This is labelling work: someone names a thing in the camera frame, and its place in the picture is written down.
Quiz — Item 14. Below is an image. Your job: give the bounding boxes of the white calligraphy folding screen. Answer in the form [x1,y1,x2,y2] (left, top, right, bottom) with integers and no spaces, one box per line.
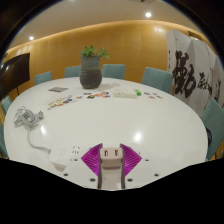
[165,28,224,118]

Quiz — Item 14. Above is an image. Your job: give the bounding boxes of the strip of coloured stickers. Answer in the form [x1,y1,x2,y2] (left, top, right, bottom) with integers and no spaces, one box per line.
[46,95,75,110]

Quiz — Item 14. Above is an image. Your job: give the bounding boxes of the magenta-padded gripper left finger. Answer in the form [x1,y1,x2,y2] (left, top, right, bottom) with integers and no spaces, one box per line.
[62,143,103,190]

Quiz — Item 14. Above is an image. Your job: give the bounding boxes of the green plant in grey pot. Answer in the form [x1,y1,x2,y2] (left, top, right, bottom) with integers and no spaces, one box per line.
[79,45,112,90]

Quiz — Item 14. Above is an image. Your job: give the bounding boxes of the flat white box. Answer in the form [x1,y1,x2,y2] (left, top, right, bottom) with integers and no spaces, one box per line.
[112,89,138,99]

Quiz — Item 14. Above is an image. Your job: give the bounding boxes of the grey coiled power cable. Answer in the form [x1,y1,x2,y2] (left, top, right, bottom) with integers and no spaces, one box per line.
[13,105,52,154]

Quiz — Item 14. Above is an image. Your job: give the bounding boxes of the white power strip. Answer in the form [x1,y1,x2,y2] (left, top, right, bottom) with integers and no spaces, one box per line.
[48,142,92,172]

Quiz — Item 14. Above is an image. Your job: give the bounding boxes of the flat grey card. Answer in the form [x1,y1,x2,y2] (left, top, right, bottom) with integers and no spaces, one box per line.
[47,86,70,94]

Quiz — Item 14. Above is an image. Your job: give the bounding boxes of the black bag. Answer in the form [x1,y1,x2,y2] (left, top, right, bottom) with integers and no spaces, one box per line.
[206,128,215,150]

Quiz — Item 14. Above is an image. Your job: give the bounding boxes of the teal chair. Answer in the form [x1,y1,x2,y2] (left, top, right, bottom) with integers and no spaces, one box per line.
[200,97,224,162]
[0,95,13,116]
[0,122,9,158]

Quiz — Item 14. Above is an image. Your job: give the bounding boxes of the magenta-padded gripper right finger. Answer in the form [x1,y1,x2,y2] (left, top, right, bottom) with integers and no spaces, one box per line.
[119,143,162,190]

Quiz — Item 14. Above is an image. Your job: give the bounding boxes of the ceiling lights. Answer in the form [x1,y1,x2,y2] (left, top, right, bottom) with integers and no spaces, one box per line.
[28,11,153,41]

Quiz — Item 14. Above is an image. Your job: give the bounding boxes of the black wall screen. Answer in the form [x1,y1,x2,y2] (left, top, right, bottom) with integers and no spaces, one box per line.
[0,52,31,102]

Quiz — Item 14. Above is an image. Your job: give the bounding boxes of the small beige charger block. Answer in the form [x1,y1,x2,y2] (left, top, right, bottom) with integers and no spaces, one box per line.
[99,146,125,191]

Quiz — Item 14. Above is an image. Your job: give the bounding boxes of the group of teal chairs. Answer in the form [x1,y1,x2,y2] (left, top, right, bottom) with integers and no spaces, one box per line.
[34,63,174,95]

